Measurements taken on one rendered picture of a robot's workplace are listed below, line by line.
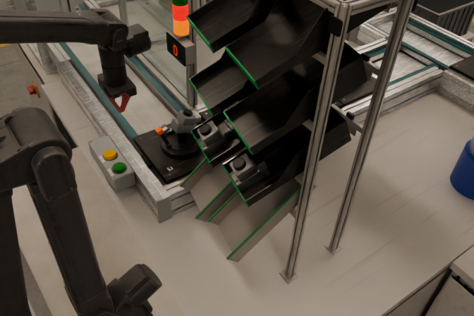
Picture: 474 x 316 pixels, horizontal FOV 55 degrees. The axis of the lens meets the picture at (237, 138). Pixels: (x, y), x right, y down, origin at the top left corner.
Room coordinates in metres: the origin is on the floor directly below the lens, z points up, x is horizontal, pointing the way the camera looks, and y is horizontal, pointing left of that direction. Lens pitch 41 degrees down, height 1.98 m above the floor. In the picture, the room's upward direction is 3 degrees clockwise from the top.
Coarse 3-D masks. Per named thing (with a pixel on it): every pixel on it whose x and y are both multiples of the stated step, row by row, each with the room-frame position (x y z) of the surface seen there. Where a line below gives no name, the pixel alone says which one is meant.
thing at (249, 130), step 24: (288, 72) 0.85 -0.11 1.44; (312, 72) 0.85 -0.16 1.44; (360, 72) 0.78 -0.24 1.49; (264, 96) 0.82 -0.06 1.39; (288, 96) 0.80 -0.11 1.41; (312, 96) 0.73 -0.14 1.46; (336, 96) 0.76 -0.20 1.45; (240, 120) 0.77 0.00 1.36; (264, 120) 0.76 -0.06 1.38; (288, 120) 0.71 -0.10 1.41; (264, 144) 0.69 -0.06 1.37
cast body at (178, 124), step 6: (180, 114) 1.12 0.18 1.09; (186, 114) 1.11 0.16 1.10; (192, 114) 1.12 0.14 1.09; (174, 120) 1.11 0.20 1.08; (180, 120) 1.11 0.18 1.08; (186, 120) 1.10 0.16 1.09; (192, 120) 1.11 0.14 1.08; (174, 126) 1.10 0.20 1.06; (180, 126) 1.09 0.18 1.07; (186, 126) 1.10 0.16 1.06; (192, 126) 1.11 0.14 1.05; (180, 132) 1.09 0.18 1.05; (186, 132) 1.10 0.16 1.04
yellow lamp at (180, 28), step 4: (176, 24) 1.32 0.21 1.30; (180, 24) 1.31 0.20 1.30; (184, 24) 1.32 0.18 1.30; (188, 24) 1.33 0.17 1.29; (176, 28) 1.32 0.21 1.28; (180, 28) 1.31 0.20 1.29; (184, 28) 1.32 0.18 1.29; (188, 28) 1.33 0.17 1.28; (176, 32) 1.32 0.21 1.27; (180, 32) 1.31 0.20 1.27; (184, 32) 1.32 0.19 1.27; (188, 32) 1.33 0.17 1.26
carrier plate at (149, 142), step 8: (136, 136) 1.14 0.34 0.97; (144, 136) 1.15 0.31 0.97; (152, 136) 1.15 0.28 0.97; (160, 136) 1.15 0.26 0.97; (136, 144) 1.12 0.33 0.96; (144, 144) 1.11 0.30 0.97; (152, 144) 1.11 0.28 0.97; (144, 152) 1.07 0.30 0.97; (152, 152) 1.07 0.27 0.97; (160, 152) 1.07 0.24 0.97; (200, 152) 1.08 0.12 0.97; (152, 160) 1.03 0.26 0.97; (160, 160) 1.04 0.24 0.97; (168, 160) 1.04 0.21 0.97; (176, 160) 1.04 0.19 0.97; (184, 160) 1.04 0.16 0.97; (192, 160) 1.04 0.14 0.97; (200, 160) 1.05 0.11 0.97; (160, 168) 1.00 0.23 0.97; (176, 168) 1.00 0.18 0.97; (184, 168) 1.01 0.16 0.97; (192, 168) 1.01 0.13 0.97; (168, 176) 0.97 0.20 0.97; (176, 176) 0.97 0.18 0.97
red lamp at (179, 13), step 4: (172, 4) 1.33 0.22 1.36; (176, 8) 1.31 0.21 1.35; (180, 8) 1.31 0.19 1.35; (184, 8) 1.32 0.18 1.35; (176, 12) 1.31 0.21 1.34; (180, 12) 1.31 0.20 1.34; (184, 12) 1.32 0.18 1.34; (176, 16) 1.31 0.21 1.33; (180, 16) 1.31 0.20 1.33; (184, 16) 1.32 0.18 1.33; (176, 20) 1.32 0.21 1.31; (180, 20) 1.31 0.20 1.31; (184, 20) 1.32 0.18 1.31
